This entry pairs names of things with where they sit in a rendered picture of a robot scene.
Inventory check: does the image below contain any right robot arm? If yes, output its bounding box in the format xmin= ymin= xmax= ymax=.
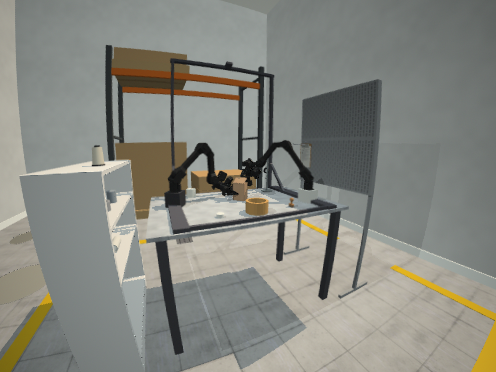
xmin=168 ymin=143 xmax=233 ymax=193

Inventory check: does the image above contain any black metal gantry frame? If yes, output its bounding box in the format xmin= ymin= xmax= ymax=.
xmin=170 ymin=58 xmax=285 ymax=191

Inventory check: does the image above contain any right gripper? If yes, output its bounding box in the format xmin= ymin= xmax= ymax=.
xmin=220 ymin=182 xmax=238 ymax=196

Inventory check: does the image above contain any brown cardboard box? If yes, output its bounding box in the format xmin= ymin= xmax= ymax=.
xmin=233 ymin=177 xmax=248 ymax=201

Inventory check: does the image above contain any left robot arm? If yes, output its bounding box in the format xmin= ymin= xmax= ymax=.
xmin=246 ymin=140 xmax=314 ymax=190

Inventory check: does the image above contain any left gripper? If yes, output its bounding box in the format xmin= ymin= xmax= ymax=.
xmin=241 ymin=161 xmax=254 ymax=186

